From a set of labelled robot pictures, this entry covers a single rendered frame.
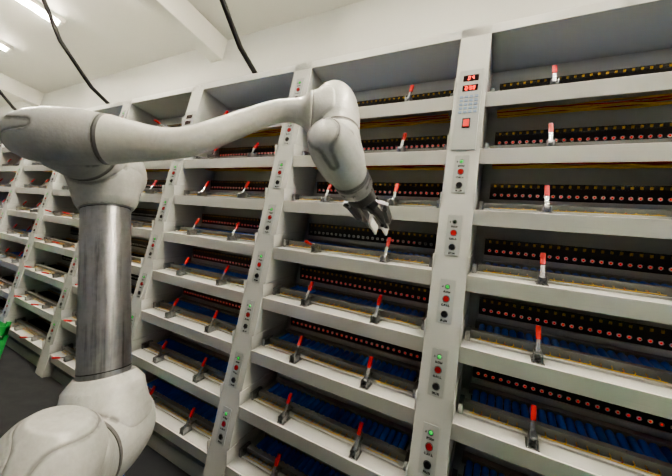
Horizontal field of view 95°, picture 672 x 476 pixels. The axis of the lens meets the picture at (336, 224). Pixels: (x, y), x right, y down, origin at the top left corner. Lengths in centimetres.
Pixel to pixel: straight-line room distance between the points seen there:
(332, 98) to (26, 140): 59
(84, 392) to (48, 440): 18
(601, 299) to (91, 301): 116
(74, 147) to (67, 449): 50
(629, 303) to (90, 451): 109
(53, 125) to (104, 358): 47
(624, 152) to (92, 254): 129
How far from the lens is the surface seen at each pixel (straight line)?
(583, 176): 125
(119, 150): 74
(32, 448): 70
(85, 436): 71
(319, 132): 64
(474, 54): 125
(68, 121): 77
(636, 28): 139
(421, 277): 98
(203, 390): 145
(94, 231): 87
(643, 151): 109
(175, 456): 166
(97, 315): 86
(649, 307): 100
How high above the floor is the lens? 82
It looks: 10 degrees up
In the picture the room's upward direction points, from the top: 10 degrees clockwise
